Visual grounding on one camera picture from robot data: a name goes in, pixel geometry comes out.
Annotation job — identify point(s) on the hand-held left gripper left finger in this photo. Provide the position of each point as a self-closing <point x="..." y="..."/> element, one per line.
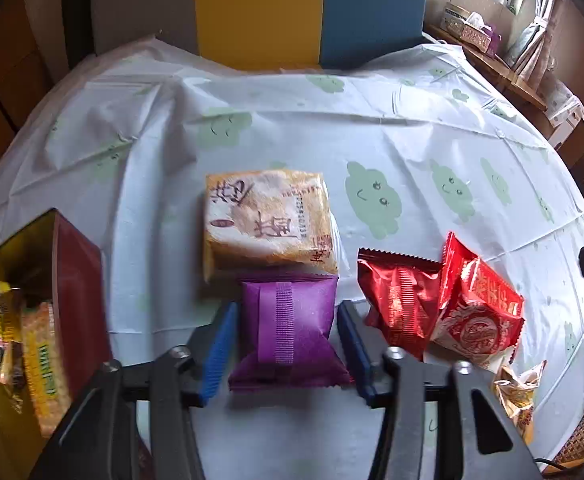
<point x="217" y="355"/>

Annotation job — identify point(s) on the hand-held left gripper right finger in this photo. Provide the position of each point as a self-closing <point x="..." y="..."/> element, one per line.
<point x="354" y="355"/>

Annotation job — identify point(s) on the purple snack packet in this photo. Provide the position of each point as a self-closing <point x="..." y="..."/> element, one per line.
<point x="287" y="320"/>

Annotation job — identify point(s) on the red and white snack packet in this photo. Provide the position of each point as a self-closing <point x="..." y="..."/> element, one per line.
<point x="477" y="320"/>

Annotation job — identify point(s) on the beige pastry packet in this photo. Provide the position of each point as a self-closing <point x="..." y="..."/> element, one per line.
<point x="267" y="225"/>

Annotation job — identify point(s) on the red box with gold interior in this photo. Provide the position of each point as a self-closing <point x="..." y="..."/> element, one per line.
<point x="79" y="285"/>

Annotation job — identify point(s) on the orange-edged seed packet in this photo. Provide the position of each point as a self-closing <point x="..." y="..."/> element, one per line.
<point x="517" y="400"/>

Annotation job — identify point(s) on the cracker packet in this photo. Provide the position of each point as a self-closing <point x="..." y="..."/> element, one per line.
<point x="42" y="375"/>

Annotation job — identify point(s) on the yellow green snack packet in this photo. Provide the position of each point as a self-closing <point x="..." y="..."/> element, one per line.
<point x="3" y="330"/>

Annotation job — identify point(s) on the white cardboard box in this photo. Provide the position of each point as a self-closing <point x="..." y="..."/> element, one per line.
<point x="579" y="130"/>

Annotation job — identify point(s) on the pale patterned cloth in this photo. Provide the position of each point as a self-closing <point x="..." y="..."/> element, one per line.
<point x="564" y="100"/>

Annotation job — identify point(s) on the wooden nightstand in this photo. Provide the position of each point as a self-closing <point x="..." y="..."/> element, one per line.
<point x="517" y="80"/>

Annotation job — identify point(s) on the cloud print plastic tablecloth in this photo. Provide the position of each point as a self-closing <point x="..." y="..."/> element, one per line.
<point x="297" y="135"/>

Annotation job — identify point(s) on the pale floral curtain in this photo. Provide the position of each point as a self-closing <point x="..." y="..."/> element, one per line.
<point x="532" y="40"/>

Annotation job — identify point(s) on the purple box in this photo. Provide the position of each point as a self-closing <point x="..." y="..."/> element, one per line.
<point x="494" y="42"/>

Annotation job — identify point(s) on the patterned tissue box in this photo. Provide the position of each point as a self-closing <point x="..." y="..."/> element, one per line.
<point x="474" y="35"/>

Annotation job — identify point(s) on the green box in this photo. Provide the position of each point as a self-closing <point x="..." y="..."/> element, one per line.
<point x="452" y="15"/>

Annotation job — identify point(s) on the grey yellow blue headboard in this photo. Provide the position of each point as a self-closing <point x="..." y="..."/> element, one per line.
<point x="257" y="10"/>

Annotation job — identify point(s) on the wooden wardrobe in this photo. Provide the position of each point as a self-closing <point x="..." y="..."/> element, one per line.
<point x="2" y="70"/>

